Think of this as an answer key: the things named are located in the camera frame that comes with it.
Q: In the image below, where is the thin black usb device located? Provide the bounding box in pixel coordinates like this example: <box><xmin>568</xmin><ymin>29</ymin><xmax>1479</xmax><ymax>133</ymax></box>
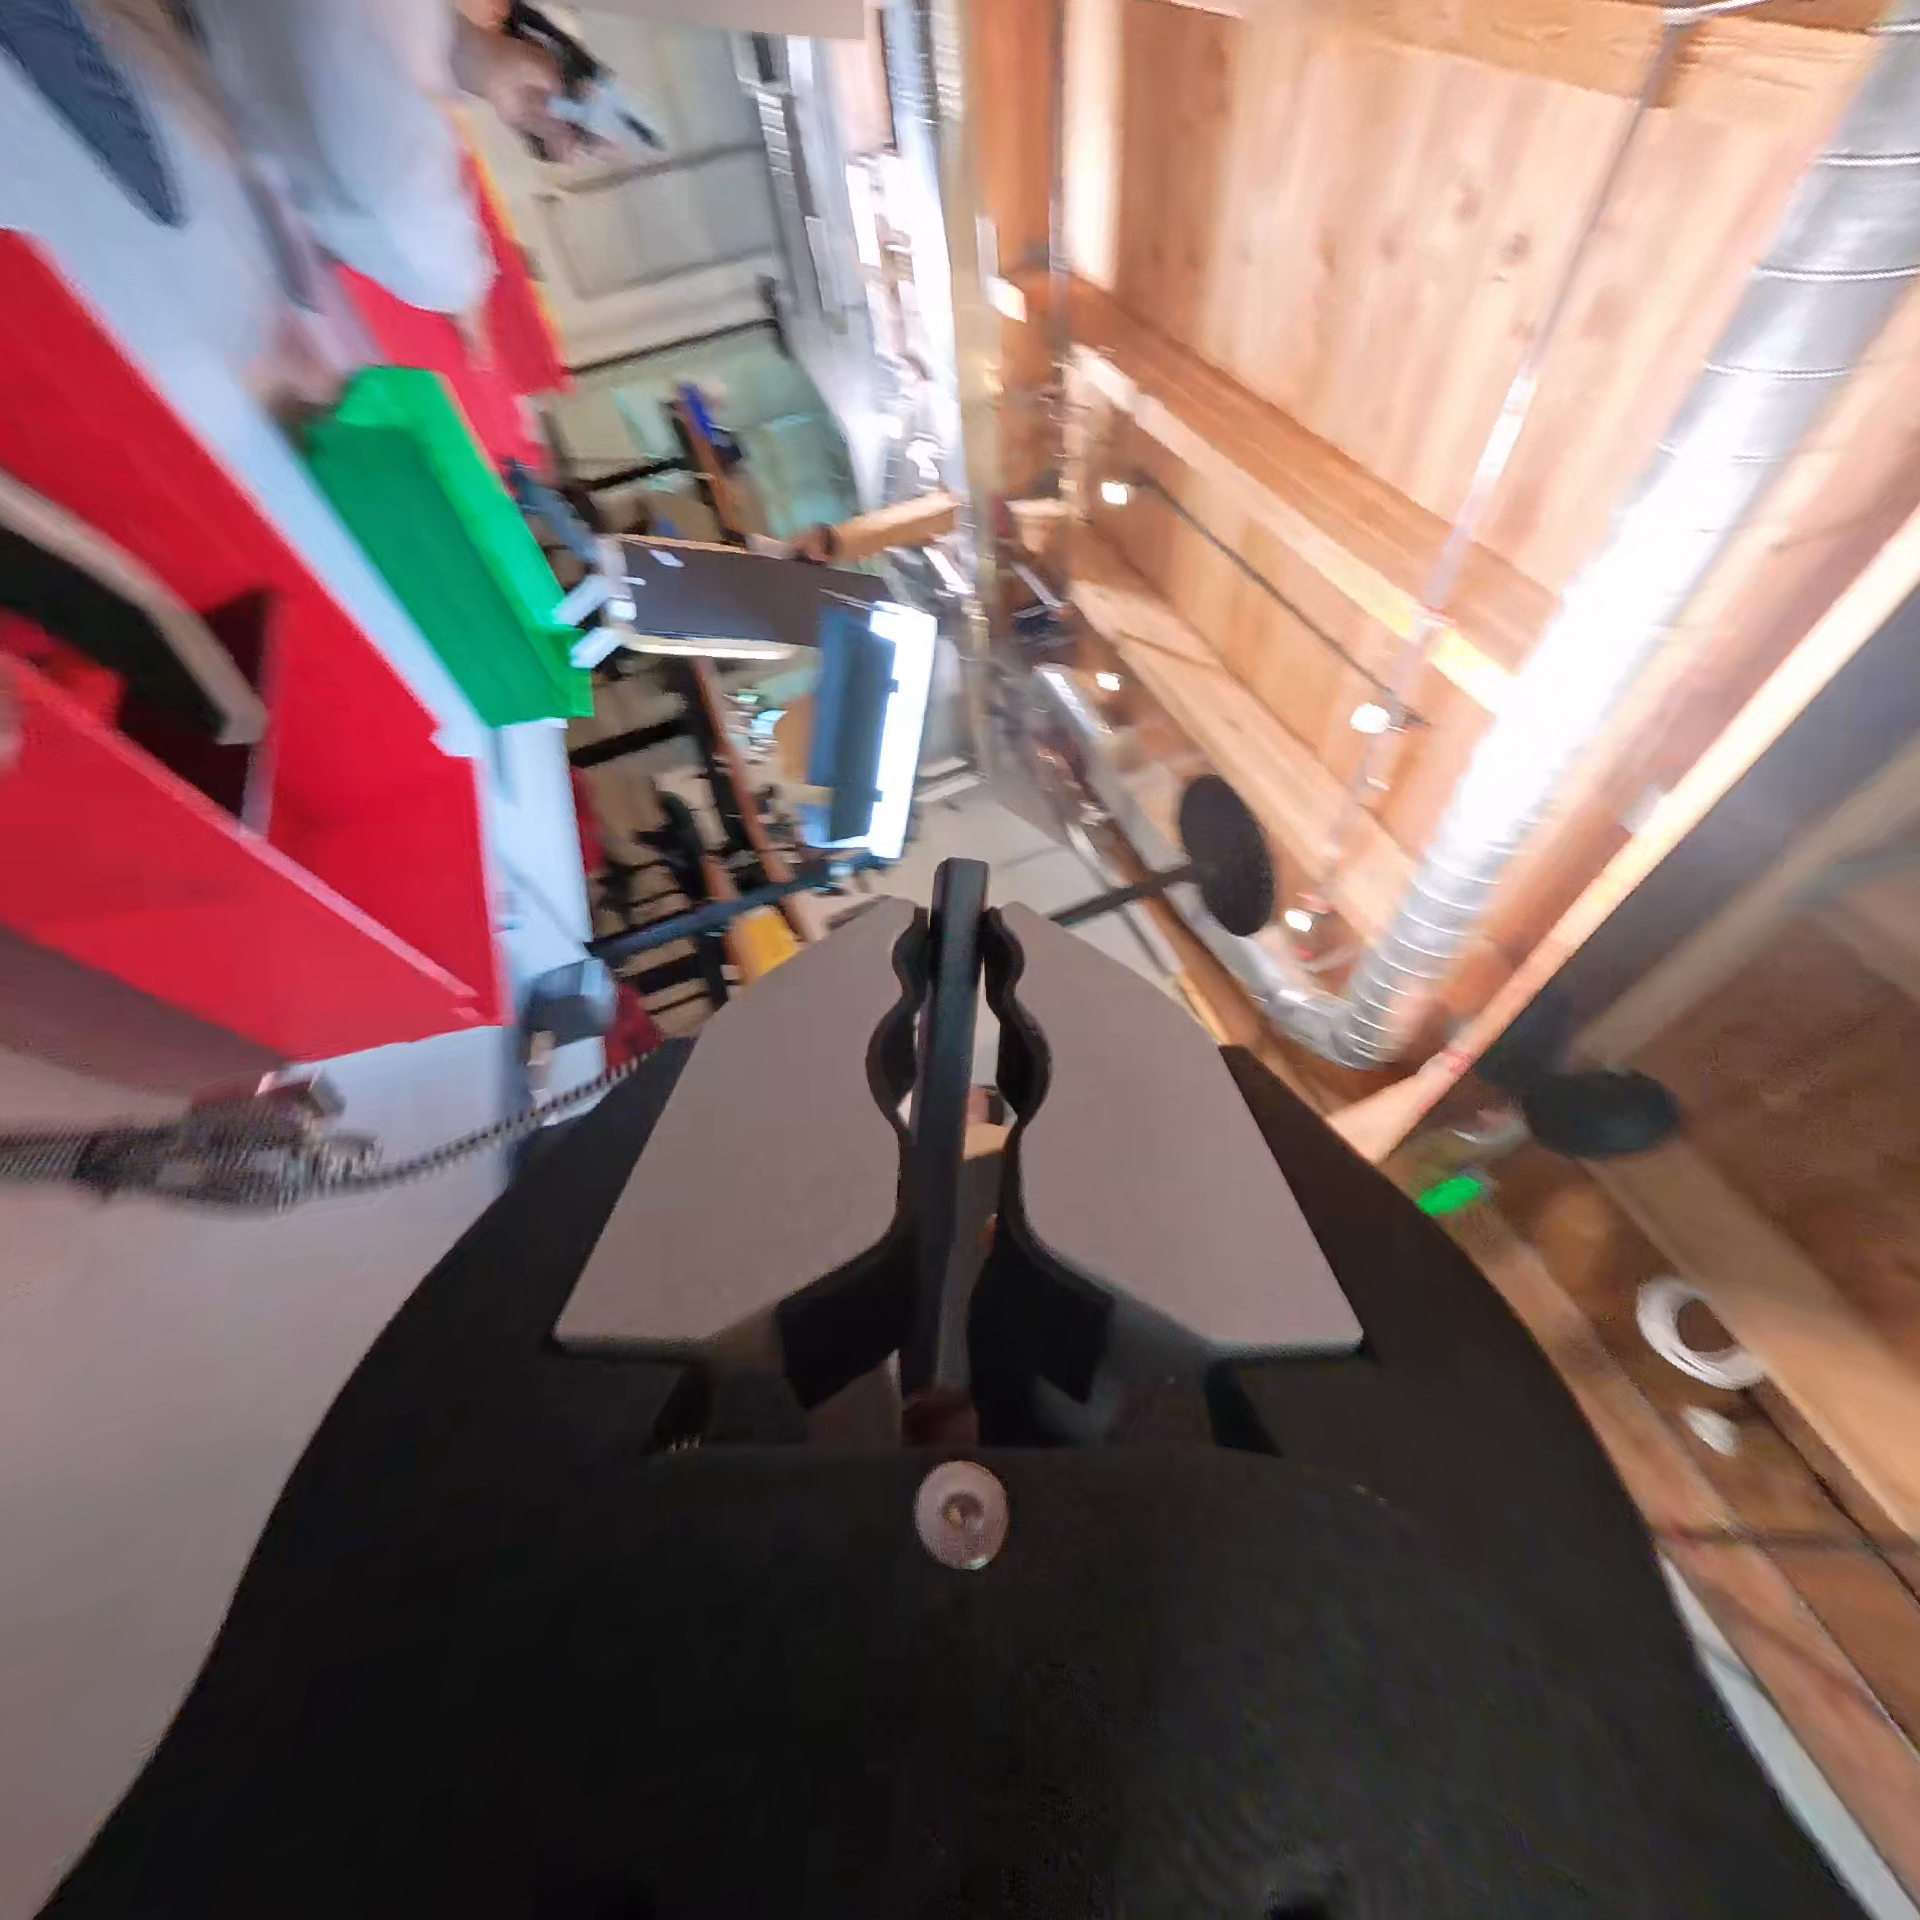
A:
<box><xmin>897</xmin><ymin>857</ymin><xmax>995</xmax><ymax>1449</ymax></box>

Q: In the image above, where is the black round lamp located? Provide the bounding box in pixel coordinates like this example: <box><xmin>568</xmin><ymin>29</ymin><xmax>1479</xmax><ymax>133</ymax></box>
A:
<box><xmin>1476</xmin><ymin>997</ymin><xmax>1683</xmax><ymax>1162</ymax></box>

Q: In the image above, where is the black disc on stand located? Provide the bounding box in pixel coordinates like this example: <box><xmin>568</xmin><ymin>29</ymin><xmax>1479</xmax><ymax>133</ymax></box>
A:
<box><xmin>1049</xmin><ymin>776</ymin><xmax>1279</xmax><ymax>934</ymax></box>

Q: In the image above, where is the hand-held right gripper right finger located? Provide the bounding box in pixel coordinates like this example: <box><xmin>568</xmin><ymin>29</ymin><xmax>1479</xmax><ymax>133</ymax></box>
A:
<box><xmin>971</xmin><ymin>900</ymin><xmax>1367</xmax><ymax>1416</ymax></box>

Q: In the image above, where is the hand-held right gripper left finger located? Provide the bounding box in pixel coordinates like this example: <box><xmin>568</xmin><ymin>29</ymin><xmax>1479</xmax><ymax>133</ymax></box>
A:
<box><xmin>556</xmin><ymin>896</ymin><xmax>929</xmax><ymax>1409</ymax></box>

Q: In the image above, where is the red plastic bin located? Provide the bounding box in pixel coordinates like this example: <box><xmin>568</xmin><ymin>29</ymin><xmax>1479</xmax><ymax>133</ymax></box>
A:
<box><xmin>0</xmin><ymin>225</ymin><xmax>508</xmax><ymax>1052</ymax></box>
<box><xmin>337</xmin><ymin>152</ymin><xmax>577</xmax><ymax>453</ymax></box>

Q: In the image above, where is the white cable coil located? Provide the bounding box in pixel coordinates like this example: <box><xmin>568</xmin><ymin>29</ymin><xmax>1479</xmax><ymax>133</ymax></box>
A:
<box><xmin>1635</xmin><ymin>1275</ymin><xmax>1770</xmax><ymax>1390</ymax></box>

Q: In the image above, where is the green plastic bin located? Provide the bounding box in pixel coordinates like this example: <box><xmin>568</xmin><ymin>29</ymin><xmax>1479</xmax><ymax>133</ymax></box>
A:
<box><xmin>298</xmin><ymin>368</ymin><xmax>596</xmax><ymax>731</ymax></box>

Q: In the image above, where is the silver duct pipe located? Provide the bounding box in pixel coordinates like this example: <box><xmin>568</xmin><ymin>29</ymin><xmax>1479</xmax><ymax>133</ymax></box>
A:
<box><xmin>1259</xmin><ymin>0</ymin><xmax>1920</xmax><ymax>1070</ymax></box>

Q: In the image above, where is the white light panel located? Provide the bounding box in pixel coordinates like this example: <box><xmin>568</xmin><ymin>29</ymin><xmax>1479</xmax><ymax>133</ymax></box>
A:
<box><xmin>817</xmin><ymin>600</ymin><xmax>942</xmax><ymax>860</ymax></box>

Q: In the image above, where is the dark brown board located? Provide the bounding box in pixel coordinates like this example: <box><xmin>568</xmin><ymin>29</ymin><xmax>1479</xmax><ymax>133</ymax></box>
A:
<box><xmin>616</xmin><ymin>533</ymin><xmax>904</xmax><ymax>662</ymax></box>

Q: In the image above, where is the braided usb cable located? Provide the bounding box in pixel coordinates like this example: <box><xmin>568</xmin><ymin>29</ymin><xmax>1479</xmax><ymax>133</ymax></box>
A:
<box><xmin>0</xmin><ymin>1050</ymin><xmax>664</xmax><ymax>1210</ymax></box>

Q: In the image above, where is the dark blue panel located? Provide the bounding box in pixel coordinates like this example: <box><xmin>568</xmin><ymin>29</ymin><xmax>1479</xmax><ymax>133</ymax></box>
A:
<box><xmin>0</xmin><ymin>0</ymin><xmax>186</xmax><ymax>232</ymax></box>

